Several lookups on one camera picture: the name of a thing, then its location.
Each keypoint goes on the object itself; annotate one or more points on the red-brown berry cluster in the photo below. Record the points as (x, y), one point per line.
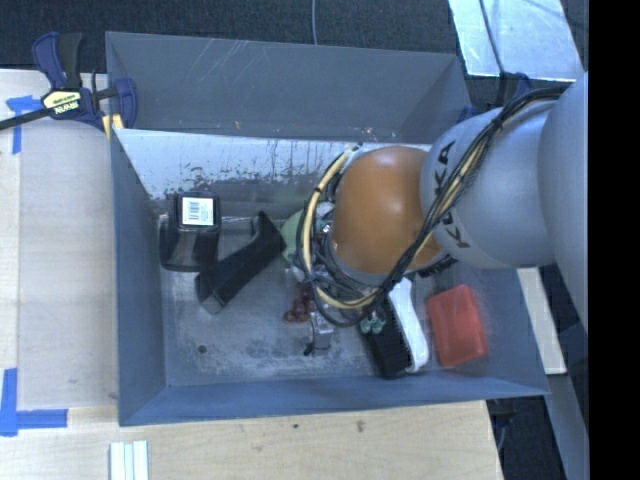
(299, 308)

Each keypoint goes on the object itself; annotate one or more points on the grey metal bin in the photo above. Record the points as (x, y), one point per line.
(250, 358)

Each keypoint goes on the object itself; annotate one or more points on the white brush with black bristles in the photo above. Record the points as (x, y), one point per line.
(412, 328)

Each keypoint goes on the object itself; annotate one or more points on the long black flat block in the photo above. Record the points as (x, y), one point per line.
(240, 265)

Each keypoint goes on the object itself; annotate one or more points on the pale green object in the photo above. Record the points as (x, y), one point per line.
(291, 230)

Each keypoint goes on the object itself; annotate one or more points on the orange-red sponge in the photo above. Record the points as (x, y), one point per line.
(457, 325)

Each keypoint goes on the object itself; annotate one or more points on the black box with barcode label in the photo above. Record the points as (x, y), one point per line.
(199, 211)

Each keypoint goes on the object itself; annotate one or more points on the pale wood board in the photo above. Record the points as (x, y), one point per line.
(65, 268)

